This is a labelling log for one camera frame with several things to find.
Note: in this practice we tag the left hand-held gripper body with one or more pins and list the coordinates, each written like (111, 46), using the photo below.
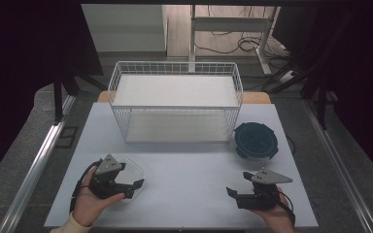
(108, 166)

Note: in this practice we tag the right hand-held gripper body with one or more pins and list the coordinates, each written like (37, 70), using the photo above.
(264, 191)

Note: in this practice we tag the white square container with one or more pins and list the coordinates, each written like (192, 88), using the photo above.
(132, 171)

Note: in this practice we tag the person's right hand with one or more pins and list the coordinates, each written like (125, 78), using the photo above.
(277, 216)

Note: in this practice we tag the person's left hand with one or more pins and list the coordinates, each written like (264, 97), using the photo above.
(87, 204)

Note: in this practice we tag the dark round lidded container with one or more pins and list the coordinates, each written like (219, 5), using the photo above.
(255, 140)

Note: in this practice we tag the dark square floor plate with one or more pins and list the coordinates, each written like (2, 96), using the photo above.
(67, 137)

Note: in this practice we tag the wooden table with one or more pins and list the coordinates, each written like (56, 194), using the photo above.
(255, 97)

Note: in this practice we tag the black stand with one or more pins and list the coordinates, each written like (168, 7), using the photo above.
(320, 97)
(58, 100)

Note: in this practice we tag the black curtain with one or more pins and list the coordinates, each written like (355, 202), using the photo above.
(362, 64)
(19, 64)

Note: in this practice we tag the white cabinet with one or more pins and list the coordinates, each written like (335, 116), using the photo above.
(126, 29)

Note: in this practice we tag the metal rail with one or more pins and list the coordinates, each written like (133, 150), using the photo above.
(35, 168)
(340, 168)

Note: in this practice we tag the white desk frame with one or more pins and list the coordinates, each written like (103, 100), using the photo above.
(230, 24)

